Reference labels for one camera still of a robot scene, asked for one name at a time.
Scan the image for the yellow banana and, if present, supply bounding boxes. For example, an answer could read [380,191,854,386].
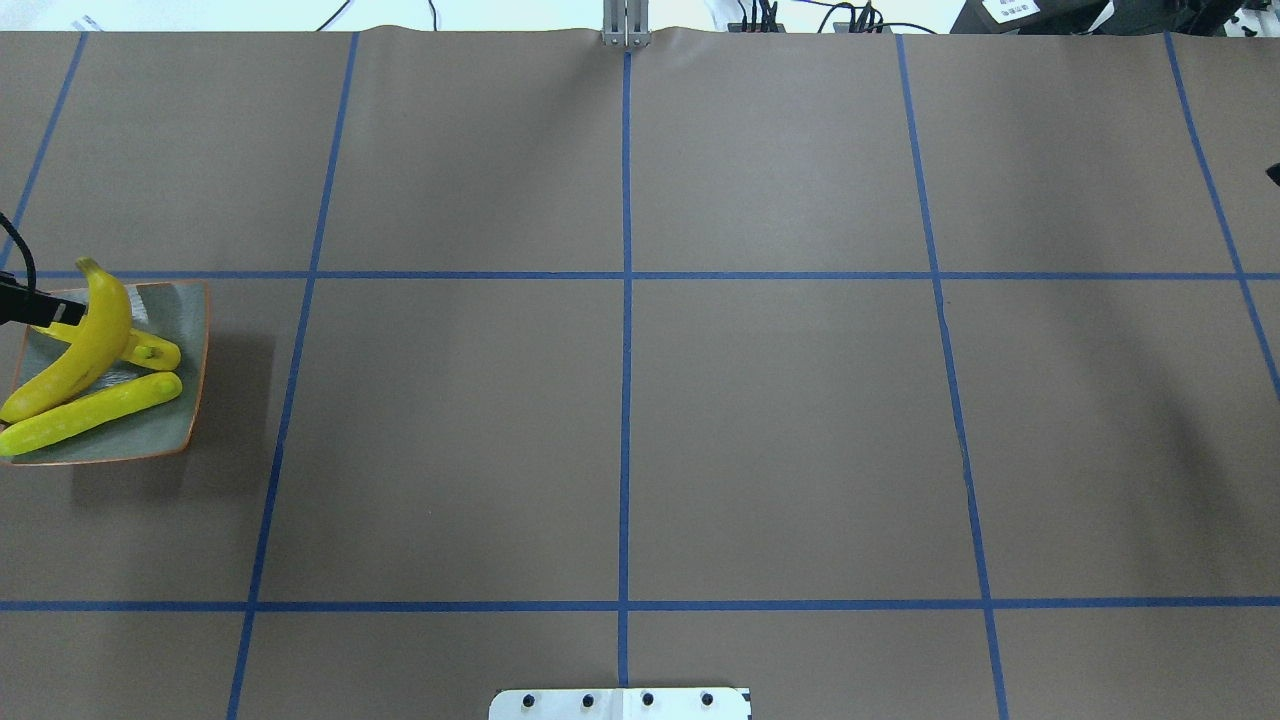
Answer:
[1,256,132,424]
[1,372,184,457]
[31,322,182,372]

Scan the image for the brown table mat blue grid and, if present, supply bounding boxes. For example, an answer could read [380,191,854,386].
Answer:
[3,27,1277,719]

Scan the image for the aluminium frame post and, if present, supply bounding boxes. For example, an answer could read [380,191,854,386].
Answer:
[600,0,652,50]

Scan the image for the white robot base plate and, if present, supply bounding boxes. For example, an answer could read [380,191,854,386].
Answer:
[488,687,753,719]

